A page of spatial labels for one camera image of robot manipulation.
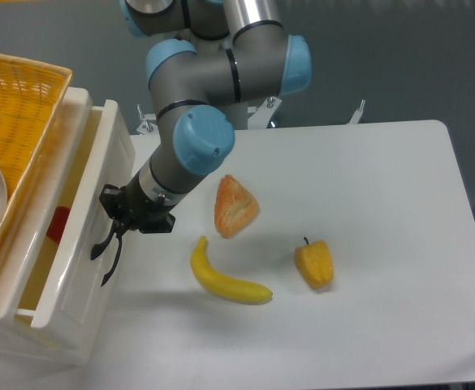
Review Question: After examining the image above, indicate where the white top drawer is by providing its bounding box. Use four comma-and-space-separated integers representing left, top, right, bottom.
15, 100, 135, 358

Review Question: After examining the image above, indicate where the yellow bell pepper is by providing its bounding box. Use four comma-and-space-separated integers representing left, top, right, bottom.
294, 236, 334, 289

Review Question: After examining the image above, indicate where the yellow woven basket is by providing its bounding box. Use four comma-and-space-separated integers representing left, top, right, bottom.
0, 54, 72, 246

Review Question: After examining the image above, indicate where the black lower drawer handle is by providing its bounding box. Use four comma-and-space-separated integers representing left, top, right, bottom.
101, 233, 123, 287

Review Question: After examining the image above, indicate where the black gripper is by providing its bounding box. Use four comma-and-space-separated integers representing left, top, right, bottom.
99, 175, 175, 238

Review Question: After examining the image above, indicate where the orange croissant pastry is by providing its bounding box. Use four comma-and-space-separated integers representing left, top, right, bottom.
214, 175, 260, 238

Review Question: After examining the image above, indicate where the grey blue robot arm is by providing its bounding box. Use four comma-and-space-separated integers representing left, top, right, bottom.
100, 1, 312, 239

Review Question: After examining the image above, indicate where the white drawer cabinet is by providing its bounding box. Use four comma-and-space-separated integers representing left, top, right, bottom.
0, 86, 112, 371

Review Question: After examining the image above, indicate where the yellow banana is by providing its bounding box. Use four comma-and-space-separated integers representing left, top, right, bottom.
190, 236, 273, 305

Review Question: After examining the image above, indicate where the red bell pepper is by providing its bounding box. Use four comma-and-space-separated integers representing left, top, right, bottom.
45, 206, 71, 244

